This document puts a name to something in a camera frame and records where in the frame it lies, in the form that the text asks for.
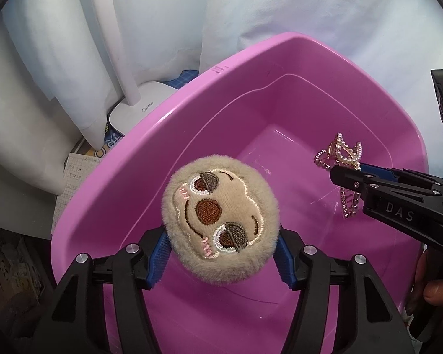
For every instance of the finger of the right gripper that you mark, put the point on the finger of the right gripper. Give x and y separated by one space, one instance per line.
403 176
368 185

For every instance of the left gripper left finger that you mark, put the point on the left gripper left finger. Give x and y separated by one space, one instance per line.
75 320

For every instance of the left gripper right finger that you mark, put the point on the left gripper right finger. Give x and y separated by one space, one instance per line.
367 321

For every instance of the pearl rhinestone hair clip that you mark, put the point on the pearl rhinestone hair clip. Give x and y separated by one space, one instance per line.
339 153

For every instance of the beige plush sloth face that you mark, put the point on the beige plush sloth face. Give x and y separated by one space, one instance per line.
222 219

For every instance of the right hand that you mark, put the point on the right hand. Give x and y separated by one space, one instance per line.
427 286

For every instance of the pink plastic bin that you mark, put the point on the pink plastic bin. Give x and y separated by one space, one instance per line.
272 106

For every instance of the white desk lamp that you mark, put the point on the white desk lamp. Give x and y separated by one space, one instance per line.
139 100

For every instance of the white curtain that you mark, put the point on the white curtain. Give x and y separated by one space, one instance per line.
65 63

